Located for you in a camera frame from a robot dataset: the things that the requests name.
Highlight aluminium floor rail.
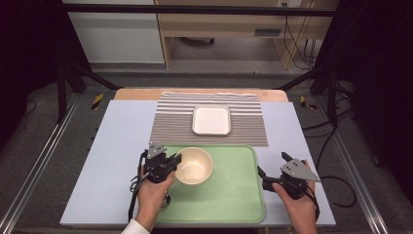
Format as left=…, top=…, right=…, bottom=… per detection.
left=0, top=94, right=81, bottom=234
left=330, top=130, right=391, bottom=234

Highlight white cabinet panel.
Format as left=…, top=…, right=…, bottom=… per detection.
left=61, top=0, right=165, bottom=64

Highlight yellow black floor tape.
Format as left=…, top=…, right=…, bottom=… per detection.
left=92, top=93, right=105, bottom=111
left=300, top=96, right=319, bottom=110

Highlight dark label on desk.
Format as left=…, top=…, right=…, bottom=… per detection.
left=253, top=28, right=282, bottom=37

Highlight person's right hand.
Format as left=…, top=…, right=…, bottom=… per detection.
left=272, top=179, right=318, bottom=225

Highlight white power strip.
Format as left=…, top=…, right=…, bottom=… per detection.
left=276, top=0, right=303, bottom=8

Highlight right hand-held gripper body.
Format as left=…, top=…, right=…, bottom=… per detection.
left=262, top=158, right=321, bottom=201

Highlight cream round bowl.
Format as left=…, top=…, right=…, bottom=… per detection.
left=174, top=146, right=214, bottom=186

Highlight brown white striped placemat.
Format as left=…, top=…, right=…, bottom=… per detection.
left=149, top=92, right=269, bottom=147

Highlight light wooden table board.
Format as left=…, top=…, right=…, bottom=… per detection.
left=114, top=87, right=289, bottom=102

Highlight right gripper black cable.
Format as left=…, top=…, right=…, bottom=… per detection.
left=305, top=175, right=357, bottom=222

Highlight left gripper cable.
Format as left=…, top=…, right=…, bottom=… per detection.
left=128, top=149, right=148, bottom=222

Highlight black metal stand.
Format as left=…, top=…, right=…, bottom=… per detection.
left=276, top=64, right=339, bottom=128
left=56, top=61, right=122, bottom=125

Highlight black floor cables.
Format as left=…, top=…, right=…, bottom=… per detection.
left=301, top=81, right=356, bottom=170

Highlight light wooden desk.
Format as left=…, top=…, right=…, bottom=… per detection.
left=155, top=0, right=339, bottom=70

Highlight black cables under desk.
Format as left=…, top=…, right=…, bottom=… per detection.
left=283, top=16, right=322, bottom=70

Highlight cream square plate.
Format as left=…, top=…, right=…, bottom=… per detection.
left=191, top=104, right=232, bottom=137

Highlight person's left hand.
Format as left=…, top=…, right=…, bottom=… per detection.
left=135, top=174, right=175, bottom=228

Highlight black horizontal frame bar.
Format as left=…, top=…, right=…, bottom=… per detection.
left=62, top=3, right=337, bottom=18

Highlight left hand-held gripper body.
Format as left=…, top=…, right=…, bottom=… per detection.
left=144, top=142, right=174, bottom=183

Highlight light green plastic tray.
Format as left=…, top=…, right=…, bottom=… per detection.
left=147, top=144, right=266, bottom=224

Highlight grey object under desk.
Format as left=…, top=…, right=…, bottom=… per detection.
left=178, top=36, right=216, bottom=46

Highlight black curtain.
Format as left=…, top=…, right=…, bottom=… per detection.
left=311, top=0, right=413, bottom=196
left=0, top=0, right=92, bottom=144

